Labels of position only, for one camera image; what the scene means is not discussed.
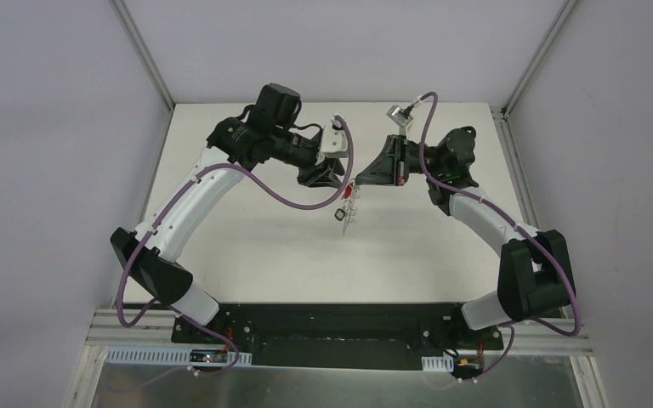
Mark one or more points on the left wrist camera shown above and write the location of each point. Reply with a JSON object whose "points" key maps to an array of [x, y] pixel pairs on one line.
{"points": [[332, 142]]}

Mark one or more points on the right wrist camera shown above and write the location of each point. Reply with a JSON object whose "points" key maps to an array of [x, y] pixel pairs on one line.
{"points": [[401, 117]]}

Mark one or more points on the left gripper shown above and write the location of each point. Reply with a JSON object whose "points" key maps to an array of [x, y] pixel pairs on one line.
{"points": [[315, 167]]}

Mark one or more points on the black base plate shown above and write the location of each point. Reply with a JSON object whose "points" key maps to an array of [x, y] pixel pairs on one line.
{"points": [[370, 336]]}

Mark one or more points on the right controller board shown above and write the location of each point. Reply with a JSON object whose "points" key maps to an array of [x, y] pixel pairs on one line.
{"points": [[467, 368]]}

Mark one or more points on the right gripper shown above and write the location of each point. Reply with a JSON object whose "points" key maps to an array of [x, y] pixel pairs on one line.
{"points": [[400, 162]]}

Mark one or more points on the key with red tag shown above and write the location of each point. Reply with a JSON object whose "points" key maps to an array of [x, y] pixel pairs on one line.
{"points": [[348, 192]]}

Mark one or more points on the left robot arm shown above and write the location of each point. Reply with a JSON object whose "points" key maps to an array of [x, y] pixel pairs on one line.
{"points": [[149, 253]]}

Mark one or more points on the controller board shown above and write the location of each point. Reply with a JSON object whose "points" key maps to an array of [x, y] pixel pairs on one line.
{"points": [[467, 368], [208, 357]]}

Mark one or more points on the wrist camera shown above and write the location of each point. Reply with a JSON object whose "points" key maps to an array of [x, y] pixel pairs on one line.
{"points": [[332, 142], [401, 117]]}

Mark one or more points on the left controller board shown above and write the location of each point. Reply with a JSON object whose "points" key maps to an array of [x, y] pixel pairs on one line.
{"points": [[208, 357]]}

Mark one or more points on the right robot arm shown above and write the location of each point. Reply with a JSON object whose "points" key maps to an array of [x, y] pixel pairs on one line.
{"points": [[534, 275]]}

